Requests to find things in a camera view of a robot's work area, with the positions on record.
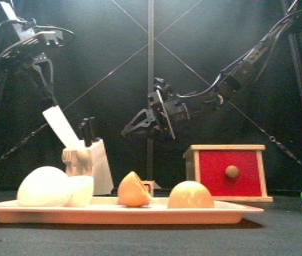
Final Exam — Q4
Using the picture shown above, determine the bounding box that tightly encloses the white toy cleaver black handle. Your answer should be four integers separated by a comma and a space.
41, 95, 83, 150

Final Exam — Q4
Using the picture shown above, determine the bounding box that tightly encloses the pale wooden knife holder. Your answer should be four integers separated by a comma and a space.
61, 138, 115, 197

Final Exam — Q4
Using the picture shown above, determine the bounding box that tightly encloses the orange toy wedge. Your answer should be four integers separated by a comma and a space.
117, 170, 154, 208

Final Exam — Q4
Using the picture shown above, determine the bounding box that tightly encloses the tan toy egg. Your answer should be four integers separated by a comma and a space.
166, 180, 217, 210

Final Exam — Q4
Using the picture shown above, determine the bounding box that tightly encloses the wooden box with red drawer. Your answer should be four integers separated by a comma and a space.
184, 143, 276, 204

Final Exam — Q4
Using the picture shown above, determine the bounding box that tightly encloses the small white toy egg piece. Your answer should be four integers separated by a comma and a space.
66, 175, 95, 208

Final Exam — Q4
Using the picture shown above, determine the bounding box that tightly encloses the pink plastic tray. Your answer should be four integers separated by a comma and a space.
0, 196, 265, 225

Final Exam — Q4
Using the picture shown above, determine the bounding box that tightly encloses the large white toy egg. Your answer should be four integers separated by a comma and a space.
17, 165, 74, 208

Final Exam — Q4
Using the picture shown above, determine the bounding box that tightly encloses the thin diagonal bracing cord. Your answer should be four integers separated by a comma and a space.
0, 0, 205, 176
111, 0, 302, 183

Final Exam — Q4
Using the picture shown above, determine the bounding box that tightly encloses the black handled toy knife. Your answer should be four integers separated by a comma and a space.
87, 116, 98, 143
79, 118, 91, 148

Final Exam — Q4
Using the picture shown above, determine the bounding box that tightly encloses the white red pole foot bracket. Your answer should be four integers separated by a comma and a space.
141, 179, 164, 198

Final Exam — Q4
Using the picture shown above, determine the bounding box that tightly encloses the black vertical frame pole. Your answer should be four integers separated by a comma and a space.
146, 0, 157, 182

